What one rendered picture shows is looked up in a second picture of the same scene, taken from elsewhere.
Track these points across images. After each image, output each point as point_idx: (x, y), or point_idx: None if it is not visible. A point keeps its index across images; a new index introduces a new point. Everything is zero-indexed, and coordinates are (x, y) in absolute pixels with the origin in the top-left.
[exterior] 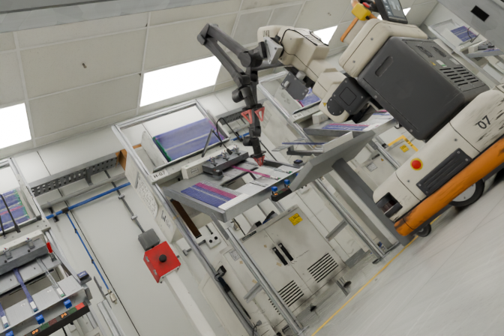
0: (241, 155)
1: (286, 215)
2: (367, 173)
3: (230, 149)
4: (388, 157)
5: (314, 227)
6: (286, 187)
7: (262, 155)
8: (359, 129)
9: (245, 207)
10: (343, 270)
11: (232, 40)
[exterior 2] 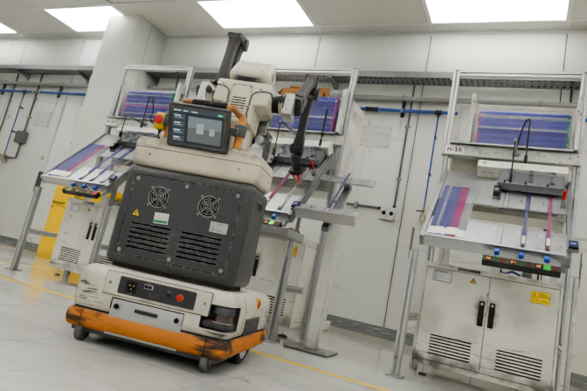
0: (307, 159)
1: (286, 241)
2: (424, 277)
3: (316, 146)
4: (405, 277)
5: (298, 271)
6: None
7: (295, 174)
8: (434, 222)
9: None
10: (282, 323)
11: (222, 63)
